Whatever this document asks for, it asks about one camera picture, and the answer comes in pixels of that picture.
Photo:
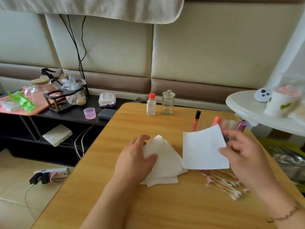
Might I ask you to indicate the beige padded backrest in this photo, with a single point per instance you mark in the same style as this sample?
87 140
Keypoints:
214 50

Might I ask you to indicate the white round side table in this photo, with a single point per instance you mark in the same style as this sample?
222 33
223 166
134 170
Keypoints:
243 109

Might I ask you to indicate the clear bottle red cap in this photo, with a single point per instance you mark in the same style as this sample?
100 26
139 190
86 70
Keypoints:
151 106

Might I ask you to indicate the yellow-green bin with bag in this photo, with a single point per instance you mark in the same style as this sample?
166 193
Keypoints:
288 162

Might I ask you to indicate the jar with wooden lid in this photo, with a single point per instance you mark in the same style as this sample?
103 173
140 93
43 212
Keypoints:
39 81

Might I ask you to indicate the black low shelf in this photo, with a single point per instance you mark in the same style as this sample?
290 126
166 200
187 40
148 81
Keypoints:
66 124

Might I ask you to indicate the white power bank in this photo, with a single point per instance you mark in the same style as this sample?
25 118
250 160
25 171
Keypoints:
57 135

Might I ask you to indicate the clear acrylic lipstick organizer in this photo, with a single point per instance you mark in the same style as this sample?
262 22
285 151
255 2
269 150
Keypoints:
196 116

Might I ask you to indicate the glass jar with lid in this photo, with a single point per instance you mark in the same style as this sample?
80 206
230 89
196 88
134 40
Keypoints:
167 103

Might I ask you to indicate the dark grey flat box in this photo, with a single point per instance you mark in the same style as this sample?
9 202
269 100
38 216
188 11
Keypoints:
106 114

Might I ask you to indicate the person's right hand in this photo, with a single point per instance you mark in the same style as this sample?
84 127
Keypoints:
250 162

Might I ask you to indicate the white mug green leaf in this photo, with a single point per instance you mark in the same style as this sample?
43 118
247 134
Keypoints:
279 105

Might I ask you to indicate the person's left forearm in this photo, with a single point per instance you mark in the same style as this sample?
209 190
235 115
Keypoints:
112 207

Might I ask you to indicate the white panda figure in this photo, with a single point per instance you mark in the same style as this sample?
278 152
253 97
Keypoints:
262 95

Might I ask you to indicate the small purple plastic cup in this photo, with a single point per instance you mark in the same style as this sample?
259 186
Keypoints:
89 113

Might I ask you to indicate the stack of white tissues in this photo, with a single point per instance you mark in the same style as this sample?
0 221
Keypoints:
167 164

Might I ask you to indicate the large white tissue sheet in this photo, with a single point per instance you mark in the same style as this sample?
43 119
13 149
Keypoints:
205 147

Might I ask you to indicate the person's right forearm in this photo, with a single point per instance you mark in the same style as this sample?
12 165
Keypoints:
283 210

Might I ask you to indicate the person's left hand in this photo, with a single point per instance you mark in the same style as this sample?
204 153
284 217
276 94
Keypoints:
133 162

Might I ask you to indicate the green plastic wrapper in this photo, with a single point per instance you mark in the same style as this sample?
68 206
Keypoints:
21 101

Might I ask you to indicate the wet wipes pack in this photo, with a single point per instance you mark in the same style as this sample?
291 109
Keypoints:
107 100

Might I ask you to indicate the black clip tool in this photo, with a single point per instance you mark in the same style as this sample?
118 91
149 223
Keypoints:
47 72

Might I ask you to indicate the crumpled clear plastic bag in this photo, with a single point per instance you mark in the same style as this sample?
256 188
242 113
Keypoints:
71 83

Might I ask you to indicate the pink tray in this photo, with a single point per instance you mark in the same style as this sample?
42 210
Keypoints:
38 105

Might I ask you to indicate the white power strip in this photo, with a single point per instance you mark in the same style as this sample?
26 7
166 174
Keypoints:
59 173

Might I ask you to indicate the pile of cotton swabs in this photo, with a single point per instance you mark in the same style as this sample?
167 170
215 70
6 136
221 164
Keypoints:
224 183

